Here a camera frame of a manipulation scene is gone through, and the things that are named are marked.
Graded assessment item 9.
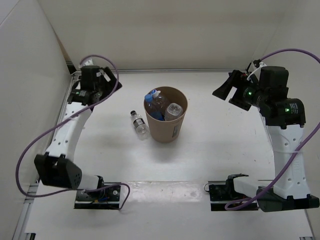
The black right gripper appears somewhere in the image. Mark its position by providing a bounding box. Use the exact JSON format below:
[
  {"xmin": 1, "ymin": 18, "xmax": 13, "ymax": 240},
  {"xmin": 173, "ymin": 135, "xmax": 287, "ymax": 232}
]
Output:
[{"xmin": 212, "ymin": 70, "xmax": 268, "ymax": 112}]

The clear unlabelled plastic bottle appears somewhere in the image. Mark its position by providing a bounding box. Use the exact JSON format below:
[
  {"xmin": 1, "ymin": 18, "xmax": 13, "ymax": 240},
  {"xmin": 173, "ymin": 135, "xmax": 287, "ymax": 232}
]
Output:
[{"xmin": 150, "ymin": 89, "xmax": 170, "ymax": 112}]

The blue label water bottle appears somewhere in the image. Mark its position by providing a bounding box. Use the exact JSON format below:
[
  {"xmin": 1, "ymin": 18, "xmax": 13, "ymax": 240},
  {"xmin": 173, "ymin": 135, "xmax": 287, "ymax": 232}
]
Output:
[{"xmin": 144, "ymin": 94, "xmax": 165, "ymax": 121}]

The black label plastic bottle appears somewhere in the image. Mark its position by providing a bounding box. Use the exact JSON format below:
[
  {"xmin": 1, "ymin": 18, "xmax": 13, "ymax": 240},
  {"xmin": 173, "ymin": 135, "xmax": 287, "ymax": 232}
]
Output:
[{"xmin": 130, "ymin": 110, "xmax": 150, "ymax": 140}]

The orange blue label bottle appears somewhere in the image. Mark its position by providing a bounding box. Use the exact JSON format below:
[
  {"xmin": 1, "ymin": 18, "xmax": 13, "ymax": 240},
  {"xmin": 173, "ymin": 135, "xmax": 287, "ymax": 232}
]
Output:
[{"xmin": 164, "ymin": 103, "xmax": 183, "ymax": 122}]

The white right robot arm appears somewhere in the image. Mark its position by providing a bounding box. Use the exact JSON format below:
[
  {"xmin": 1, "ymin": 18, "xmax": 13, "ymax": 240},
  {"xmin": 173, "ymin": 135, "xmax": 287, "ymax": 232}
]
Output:
[{"xmin": 213, "ymin": 65, "xmax": 320, "ymax": 212}]

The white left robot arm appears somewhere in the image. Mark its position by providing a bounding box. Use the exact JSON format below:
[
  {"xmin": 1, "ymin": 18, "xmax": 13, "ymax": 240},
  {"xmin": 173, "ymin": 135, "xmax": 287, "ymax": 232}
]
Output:
[{"xmin": 34, "ymin": 65, "xmax": 122, "ymax": 200}]

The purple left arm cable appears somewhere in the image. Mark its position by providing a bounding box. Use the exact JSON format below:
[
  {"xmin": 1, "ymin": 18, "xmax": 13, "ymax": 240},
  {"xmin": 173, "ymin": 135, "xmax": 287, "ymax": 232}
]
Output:
[{"xmin": 15, "ymin": 54, "xmax": 131, "ymax": 210}]

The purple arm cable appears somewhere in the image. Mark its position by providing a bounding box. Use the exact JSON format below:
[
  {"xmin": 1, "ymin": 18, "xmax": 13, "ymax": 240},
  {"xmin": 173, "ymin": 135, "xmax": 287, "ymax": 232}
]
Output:
[
  {"xmin": 15, "ymin": 54, "xmax": 131, "ymax": 210},
  {"xmin": 224, "ymin": 48, "xmax": 320, "ymax": 212}
]

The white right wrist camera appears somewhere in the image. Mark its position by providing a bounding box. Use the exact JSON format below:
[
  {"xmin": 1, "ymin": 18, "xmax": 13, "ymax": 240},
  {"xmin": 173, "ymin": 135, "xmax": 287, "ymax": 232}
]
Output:
[{"xmin": 246, "ymin": 59, "xmax": 267, "ymax": 81}]

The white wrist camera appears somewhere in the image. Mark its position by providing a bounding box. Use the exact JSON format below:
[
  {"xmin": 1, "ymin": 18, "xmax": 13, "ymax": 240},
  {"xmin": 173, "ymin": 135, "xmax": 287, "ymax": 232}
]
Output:
[
  {"xmin": 246, "ymin": 59, "xmax": 267, "ymax": 81},
  {"xmin": 78, "ymin": 57, "xmax": 95, "ymax": 69}
]

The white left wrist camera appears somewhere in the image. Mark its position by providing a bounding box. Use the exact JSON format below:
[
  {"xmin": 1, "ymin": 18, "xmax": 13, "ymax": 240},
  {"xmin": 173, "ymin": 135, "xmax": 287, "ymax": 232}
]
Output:
[{"xmin": 78, "ymin": 57, "xmax": 95, "ymax": 69}]

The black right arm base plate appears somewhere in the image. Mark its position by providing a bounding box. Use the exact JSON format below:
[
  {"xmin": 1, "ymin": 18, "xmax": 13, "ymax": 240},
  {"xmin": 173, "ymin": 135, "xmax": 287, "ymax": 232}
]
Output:
[{"xmin": 203, "ymin": 181, "xmax": 247, "ymax": 212}]

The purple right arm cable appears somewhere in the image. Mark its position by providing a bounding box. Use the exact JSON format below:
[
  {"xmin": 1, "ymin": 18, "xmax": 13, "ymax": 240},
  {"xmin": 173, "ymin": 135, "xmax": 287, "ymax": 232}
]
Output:
[{"xmin": 224, "ymin": 48, "xmax": 320, "ymax": 212}]

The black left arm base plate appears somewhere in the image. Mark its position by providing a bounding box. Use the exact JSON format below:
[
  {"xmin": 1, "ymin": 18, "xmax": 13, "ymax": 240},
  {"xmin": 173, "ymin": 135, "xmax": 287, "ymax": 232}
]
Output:
[{"xmin": 73, "ymin": 182, "xmax": 121, "ymax": 210}]

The aluminium left table rail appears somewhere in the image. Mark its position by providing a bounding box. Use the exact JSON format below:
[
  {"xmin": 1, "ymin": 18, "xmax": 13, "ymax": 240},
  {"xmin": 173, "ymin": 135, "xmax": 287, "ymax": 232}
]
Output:
[{"xmin": 12, "ymin": 71, "xmax": 80, "ymax": 240}]

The aluminium table rail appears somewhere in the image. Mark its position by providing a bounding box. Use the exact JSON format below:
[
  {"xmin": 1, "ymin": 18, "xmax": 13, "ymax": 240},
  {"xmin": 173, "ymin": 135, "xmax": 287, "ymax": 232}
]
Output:
[
  {"xmin": 299, "ymin": 210, "xmax": 316, "ymax": 240},
  {"xmin": 12, "ymin": 71, "xmax": 80, "ymax": 240}
]

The aluminium right table rail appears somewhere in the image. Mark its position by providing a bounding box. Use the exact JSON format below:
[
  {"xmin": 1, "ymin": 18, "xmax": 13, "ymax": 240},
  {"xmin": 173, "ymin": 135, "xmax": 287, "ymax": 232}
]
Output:
[{"xmin": 299, "ymin": 210, "xmax": 316, "ymax": 240}]

